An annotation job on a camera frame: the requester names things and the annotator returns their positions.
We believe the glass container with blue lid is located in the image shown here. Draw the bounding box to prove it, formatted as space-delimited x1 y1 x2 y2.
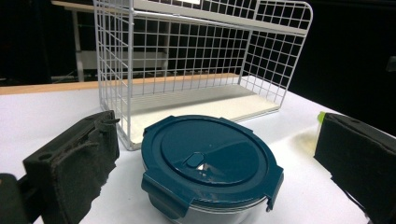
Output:
140 114 285 224

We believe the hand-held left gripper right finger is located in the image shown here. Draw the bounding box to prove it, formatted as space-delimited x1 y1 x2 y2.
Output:
313 111 396 224

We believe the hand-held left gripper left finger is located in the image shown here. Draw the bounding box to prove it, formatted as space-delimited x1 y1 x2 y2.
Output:
21 109 121 224

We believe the white wire shelf rack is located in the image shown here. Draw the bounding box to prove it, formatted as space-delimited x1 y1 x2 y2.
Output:
92 0 314 152

